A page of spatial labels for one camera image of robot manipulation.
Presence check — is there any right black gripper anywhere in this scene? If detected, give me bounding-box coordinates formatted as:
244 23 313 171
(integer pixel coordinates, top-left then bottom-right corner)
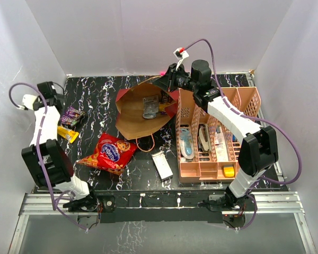
153 63 199 93

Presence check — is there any dark silver snack wrapper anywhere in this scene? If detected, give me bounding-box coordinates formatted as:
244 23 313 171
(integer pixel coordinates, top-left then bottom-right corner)
143 95 159 119

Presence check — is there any red brown paper bag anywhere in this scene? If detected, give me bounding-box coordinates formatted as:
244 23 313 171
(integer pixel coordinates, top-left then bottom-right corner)
116 78 179 140

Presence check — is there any purple candy bar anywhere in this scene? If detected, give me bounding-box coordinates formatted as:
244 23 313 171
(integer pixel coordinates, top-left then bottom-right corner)
65 107 85 120

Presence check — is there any yellow candy bar wrapper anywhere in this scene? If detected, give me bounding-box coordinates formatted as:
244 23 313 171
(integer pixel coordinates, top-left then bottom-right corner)
57 125 79 143

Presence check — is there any red cookie snack bag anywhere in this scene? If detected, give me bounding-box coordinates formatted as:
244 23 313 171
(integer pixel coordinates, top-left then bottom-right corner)
77 132 137 175

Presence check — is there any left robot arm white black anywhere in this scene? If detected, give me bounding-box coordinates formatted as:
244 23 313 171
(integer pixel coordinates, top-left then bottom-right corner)
21 81 99 211

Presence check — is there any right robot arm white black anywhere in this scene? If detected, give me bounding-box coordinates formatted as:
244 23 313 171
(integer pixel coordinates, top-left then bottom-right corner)
153 60 278 210

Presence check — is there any beige stapler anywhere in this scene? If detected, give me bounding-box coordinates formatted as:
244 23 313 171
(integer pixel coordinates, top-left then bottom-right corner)
198 124 211 152

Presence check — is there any pink plastic desk organizer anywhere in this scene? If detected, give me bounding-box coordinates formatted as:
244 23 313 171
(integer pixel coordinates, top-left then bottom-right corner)
175 87 261 183

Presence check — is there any white rectangular box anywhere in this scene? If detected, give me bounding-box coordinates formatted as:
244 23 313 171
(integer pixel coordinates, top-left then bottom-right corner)
152 151 173 181

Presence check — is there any white packet in organizer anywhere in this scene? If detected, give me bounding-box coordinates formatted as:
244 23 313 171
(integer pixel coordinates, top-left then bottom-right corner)
215 125 230 162

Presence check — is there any yellow tape measure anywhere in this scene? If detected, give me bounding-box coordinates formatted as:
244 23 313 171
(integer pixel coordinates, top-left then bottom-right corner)
223 165 235 178

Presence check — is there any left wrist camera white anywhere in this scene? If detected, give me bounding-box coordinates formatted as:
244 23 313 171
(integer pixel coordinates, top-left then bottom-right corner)
17 94 38 111

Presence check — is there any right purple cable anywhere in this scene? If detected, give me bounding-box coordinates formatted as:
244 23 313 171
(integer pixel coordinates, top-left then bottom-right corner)
184 38 303 231

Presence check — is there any aluminium rail frame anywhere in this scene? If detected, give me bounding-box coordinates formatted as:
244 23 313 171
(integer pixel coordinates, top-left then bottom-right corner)
7 71 318 254

